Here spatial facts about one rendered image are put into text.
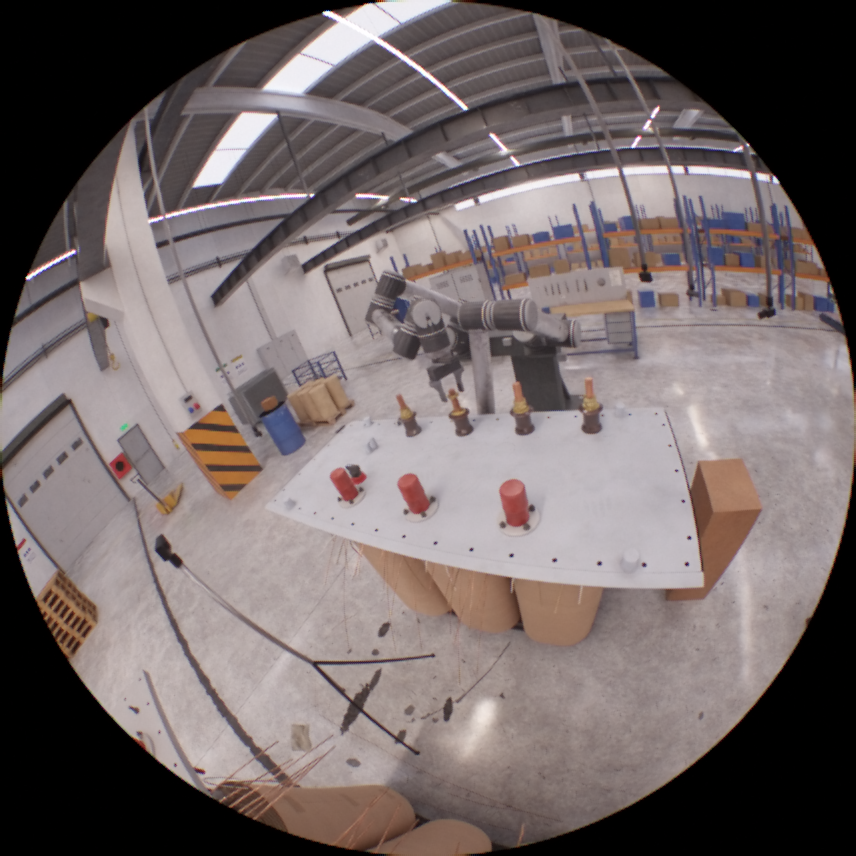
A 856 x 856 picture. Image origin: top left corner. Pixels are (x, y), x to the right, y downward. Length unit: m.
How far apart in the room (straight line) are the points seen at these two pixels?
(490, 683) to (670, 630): 1.18
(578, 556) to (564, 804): 1.64
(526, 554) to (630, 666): 1.48
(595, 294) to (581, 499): 5.12
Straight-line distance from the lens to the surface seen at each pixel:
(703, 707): 2.24
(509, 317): 1.36
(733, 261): 10.04
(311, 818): 1.30
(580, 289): 5.79
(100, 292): 6.06
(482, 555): 0.82
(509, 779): 2.06
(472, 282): 5.74
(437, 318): 1.09
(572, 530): 0.84
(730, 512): 1.62
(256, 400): 9.25
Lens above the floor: 2.03
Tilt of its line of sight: 28 degrees down
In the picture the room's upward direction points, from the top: 21 degrees counter-clockwise
